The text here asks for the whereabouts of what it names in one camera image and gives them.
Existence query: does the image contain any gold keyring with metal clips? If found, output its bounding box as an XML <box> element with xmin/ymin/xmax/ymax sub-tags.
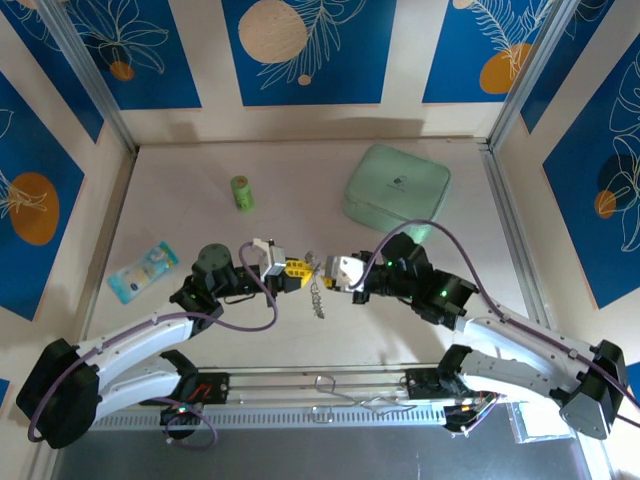
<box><xmin>302</xmin><ymin>249</ymin><xmax>329</xmax><ymax>321</ymax></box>

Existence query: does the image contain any light blue wipes packet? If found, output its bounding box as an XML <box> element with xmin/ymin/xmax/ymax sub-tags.
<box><xmin>107</xmin><ymin>240</ymin><xmax>180</xmax><ymax>305</ymax></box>

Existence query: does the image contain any green can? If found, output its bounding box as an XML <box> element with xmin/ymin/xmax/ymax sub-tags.
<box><xmin>229</xmin><ymin>174</ymin><xmax>256</xmax><ymax>213</ymax></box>

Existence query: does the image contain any mint green zip pouch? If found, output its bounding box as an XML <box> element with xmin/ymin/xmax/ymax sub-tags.
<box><xmin>342</xmin><ymin>143</ymin><xmax>452</xmax><ymax>245</ymax></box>

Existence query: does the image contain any clear plastic box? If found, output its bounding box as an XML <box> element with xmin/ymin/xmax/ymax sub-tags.
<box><xmin>507</xmin><ymin>402</ymin><xmax>571</xmax><ymax>444</ymax></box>

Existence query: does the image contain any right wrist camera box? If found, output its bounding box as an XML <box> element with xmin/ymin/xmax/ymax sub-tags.
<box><xmin>324</xmin><ymin>253</ymin><xmax>370</xmax><ymax>294</ymax></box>

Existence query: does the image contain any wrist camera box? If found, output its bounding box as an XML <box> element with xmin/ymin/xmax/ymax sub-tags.
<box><xmin>324</xmin><ymin>253</ymin><xmax>370</xmax><ymax>294</ymax></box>
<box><xmin>251</xmin><ymin>237</ymin><xmax>288</xmax><ymax>279</ymax></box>

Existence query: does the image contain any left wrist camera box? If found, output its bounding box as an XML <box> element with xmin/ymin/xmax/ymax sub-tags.
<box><xmin>251</xmin><ymin>237</ymin><xmax>288</xmax><ymax>279</ymax></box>

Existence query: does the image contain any aluminium front rail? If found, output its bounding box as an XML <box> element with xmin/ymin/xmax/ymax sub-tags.
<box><xmin>97</xmin><ymin>360</ymin><xmax>594</xmax><ymax>409</ymax></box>

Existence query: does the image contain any bent metal wire hook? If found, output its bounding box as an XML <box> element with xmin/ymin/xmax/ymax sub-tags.
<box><xmin>312</xmin><ymin>373</ymin><xmax>419</xmax><ymax>415</ymax></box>

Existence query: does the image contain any grey slotted cable duct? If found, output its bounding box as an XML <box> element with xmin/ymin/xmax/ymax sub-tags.
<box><xmin>92</xmin><ymin>403</ymin><xmax>514</xmax><ymax>430</ymax></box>

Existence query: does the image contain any left aluminium corner post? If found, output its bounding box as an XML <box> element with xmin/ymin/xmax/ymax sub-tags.
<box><xmin>37</xmin><ymin>0</ymin><xmax>140</xmax><ymax>154</ymax></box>

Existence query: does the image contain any aluminium corner post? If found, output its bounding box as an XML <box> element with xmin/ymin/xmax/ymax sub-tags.
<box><xmin>487</xmin><ymin>0</ymin><xmax>577</xmax><ymax>151</ymax></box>
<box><xmin>37</xmin><ymin>0</ymin><xmax>140</xmax><ymax>154</ymax></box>

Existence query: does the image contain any right aluminium corner post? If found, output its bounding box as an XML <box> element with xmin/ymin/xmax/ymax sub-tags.
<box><xmin>487</xmin><ymin>0</ymin><xmax>577</xmax><ymax>151</ymax></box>

